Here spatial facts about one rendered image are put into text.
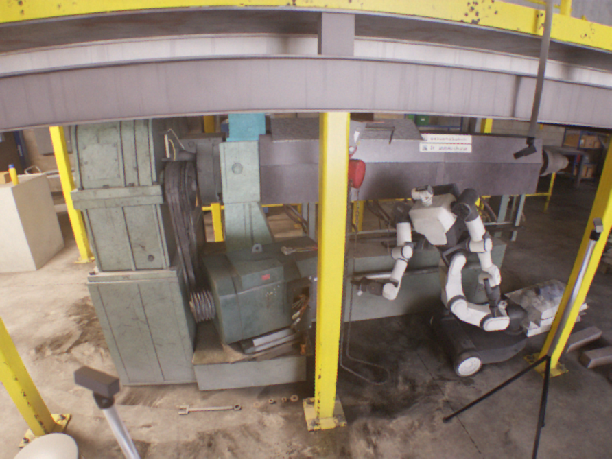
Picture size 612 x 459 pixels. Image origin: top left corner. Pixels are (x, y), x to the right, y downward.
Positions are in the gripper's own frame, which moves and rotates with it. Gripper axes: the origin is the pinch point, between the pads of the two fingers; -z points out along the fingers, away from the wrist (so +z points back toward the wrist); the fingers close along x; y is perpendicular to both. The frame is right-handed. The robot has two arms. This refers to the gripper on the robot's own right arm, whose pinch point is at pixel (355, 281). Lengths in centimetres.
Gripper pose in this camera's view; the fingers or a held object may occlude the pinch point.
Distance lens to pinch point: 211.1
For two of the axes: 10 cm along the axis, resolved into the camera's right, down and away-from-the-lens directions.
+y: 0.0, -9.3, -3.8
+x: 5.3, -3.2, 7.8
